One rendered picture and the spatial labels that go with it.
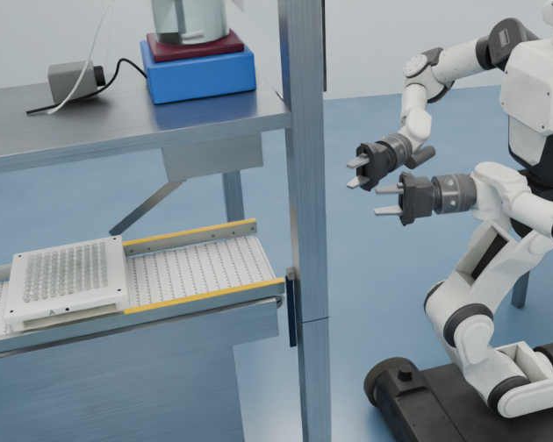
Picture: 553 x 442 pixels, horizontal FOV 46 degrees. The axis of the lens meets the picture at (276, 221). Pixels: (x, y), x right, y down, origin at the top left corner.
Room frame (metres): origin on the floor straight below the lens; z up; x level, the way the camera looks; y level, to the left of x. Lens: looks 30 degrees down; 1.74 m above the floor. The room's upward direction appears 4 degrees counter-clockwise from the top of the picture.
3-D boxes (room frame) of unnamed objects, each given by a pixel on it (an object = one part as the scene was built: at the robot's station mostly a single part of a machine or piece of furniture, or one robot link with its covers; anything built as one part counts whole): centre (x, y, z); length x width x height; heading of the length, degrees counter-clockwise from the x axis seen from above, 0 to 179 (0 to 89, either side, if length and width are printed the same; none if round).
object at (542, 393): (1.43, -0.69, 0.28); 0.21 x 0.20 x 0.13; 103
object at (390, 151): (1.49, -0.27, 1.02); 0.12 x 0.10 x 0.13; 135
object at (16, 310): (1.17, 0.46, 0.95); 0.25 x 0.24 x 0.02; 13
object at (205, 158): (1.37, 0.14, 1.19); 0.22 x 0.11 x 0.20; 103
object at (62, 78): (1.25, 0.37, 1.35); 0.10 x 0.07 x 0.06; 103
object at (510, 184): (1.26, -0.50, 1.04); 0.13 x 0.07 x 0.09; 27
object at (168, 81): (1.28, 0.14, 1.37); 0.21 x 0.20 x 0.09; 13
